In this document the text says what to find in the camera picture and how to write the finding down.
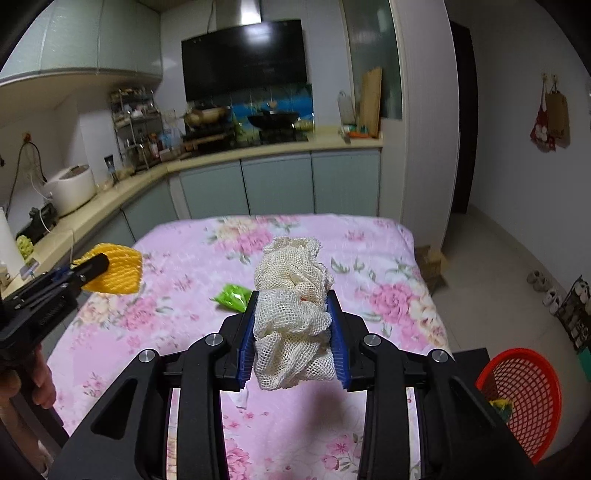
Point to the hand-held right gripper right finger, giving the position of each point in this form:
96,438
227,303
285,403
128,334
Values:
336,341

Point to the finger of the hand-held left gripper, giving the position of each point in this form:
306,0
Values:
92,270

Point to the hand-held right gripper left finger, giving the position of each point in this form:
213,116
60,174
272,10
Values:
247,341

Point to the yellow foam net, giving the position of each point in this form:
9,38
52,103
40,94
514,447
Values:
115,272

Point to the cream mesh bag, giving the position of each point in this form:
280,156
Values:
291,323

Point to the red plastic basket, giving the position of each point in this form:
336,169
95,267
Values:
526,443

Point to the person's left hand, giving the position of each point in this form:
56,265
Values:
41,383

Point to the green packet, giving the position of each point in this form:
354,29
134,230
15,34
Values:
233,297

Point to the pink floral blanket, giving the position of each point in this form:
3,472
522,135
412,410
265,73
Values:
369,295

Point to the green grapes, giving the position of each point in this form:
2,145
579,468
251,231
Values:
25,247

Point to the small black appliance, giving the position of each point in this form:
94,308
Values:
39,221

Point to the paper towel roll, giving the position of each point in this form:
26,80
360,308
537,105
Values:
9,244

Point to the white rice cooker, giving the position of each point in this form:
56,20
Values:
71,189

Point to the cardboard box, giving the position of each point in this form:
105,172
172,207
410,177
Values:
431,267

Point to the metal kitchen rack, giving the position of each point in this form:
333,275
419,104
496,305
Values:
134,129

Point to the pale green kitchen cabinet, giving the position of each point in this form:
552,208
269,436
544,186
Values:
277,184

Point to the yellow green wrapper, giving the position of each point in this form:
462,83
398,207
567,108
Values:
501,408

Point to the golden pot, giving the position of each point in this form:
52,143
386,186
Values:
205,117

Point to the black gas stove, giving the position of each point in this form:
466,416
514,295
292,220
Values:
244,138

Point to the orange kitchen tool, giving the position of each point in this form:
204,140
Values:
358,134

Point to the beige shoe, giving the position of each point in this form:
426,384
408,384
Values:
542,285
535,277

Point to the white shoe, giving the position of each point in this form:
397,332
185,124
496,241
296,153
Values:
551,297
557,306

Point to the black wok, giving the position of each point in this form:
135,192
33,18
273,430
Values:
272,121

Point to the white plastic jug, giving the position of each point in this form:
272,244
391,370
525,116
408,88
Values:
346,110

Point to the wooden cutting board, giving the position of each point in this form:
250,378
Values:
371,101

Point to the black shoe rack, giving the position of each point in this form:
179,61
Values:
577,314

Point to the dark door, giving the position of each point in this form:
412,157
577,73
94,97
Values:
461,115

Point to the black range hood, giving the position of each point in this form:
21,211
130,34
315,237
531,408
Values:
244,60

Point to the red floral cloth bag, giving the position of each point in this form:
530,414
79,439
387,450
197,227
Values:
540,134

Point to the pale green wall cabinet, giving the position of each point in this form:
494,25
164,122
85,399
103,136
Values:
92,41

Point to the hanging bags on wall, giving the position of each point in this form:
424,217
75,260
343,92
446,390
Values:
557,115

